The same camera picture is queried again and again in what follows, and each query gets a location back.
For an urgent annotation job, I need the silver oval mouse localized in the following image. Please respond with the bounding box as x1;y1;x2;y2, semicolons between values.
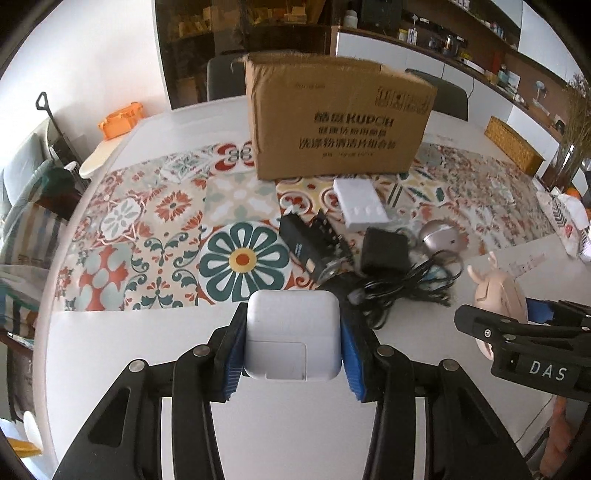
418;220;464;255

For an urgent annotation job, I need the black power brick with cable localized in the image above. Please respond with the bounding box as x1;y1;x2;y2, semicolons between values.
352;227;464;330

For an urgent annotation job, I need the white square power adapter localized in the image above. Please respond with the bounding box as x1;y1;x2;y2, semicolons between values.
245;290;342;382

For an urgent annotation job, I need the black rectangular device with clip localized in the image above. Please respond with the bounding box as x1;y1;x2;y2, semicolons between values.
280;210;355;284

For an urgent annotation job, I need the patterned tissue pack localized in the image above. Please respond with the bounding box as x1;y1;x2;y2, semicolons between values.
536;190;590;258

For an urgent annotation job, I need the woven wicker basket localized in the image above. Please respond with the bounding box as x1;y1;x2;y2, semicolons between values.
485;116;544;177

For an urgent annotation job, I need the white flat rectangular box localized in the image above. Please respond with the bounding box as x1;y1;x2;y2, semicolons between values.
334;178;390;232

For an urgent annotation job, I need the dried flower vase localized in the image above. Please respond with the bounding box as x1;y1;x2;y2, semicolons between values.
542;74;590;191

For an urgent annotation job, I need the patterned tile table mat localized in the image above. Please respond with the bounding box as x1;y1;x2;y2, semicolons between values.
53;142;551;312

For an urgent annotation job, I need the dark grey chair right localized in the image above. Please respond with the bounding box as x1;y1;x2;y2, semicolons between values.
406;69;469;121

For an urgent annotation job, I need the dark grey chair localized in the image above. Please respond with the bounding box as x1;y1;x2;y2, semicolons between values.
206;52;245;101
406;69;469;121

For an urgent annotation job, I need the brown cardboard box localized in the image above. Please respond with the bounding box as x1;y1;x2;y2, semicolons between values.
243;52;437;180

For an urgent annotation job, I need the orange plastic container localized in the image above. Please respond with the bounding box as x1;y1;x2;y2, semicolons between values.
98;102;144;140

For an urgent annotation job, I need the dark grey chair left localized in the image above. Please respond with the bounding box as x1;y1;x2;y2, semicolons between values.
206;52;245;101

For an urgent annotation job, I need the wooden wall shelf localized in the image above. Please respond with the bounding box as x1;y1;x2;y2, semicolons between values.
154;1;571;139

